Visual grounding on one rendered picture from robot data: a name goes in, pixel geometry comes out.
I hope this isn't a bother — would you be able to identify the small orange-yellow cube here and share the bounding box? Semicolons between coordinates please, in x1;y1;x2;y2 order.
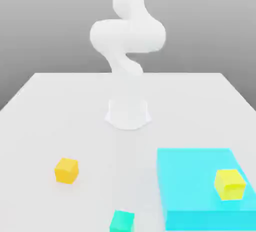
54;157;80;185

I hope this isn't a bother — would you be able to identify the small turquoise cube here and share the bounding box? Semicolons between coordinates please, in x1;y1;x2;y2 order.
109;210;135;232

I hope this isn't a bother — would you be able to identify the small lemon yellow cube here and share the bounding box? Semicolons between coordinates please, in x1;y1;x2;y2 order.
213;168;247;201

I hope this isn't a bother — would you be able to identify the large cyan box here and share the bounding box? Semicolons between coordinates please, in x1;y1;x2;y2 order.
156;147;256;232

